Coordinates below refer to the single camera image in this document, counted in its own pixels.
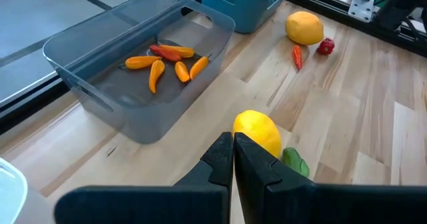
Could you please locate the slim red-orange sweet pepper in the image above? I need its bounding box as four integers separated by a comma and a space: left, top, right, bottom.
292, 44, 304, 71

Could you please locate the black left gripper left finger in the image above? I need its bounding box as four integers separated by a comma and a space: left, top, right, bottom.
54, 132, 234, 224

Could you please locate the small orange sweet pepper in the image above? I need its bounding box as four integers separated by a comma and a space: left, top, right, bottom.
148, 59, 166, 95
174, 61, 191, 83
189, 55, 210, 81

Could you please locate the white plastic basket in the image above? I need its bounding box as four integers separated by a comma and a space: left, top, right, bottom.
0, 157, 56, 224

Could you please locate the large yellow bell pepper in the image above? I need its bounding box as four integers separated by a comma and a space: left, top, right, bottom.
232, 109, 284, 159

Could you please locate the large orange-yellow bell pepper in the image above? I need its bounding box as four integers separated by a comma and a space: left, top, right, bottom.
284, 11, 325, 47

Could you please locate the small red bell pepper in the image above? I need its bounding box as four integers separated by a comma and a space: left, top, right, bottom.
316, 37, 336, 56

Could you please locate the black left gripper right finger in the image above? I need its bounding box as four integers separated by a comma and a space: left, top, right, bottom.
234, 132, 427, 224

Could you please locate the teal plastic basket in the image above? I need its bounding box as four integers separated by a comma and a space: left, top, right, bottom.
200, 0, 294, 35

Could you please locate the grey translucent plastic basket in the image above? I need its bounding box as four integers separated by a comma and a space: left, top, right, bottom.
42, 0, 236, 145

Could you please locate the yellow-orange sweet pepper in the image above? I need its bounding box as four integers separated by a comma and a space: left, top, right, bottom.
119, 55, 163, 71
159, 44, 195, 59

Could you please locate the red sweet pepper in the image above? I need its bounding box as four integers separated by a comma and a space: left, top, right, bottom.
149, 44, 183, 63

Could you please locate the green bell pepper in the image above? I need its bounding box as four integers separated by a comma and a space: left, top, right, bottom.
282, 147, 311, 179

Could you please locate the white metal bracket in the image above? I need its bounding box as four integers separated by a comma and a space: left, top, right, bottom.
348, 0, 377, 23

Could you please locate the black aluminium rig frame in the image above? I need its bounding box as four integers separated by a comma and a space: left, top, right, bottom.
0, 0, 427, 135

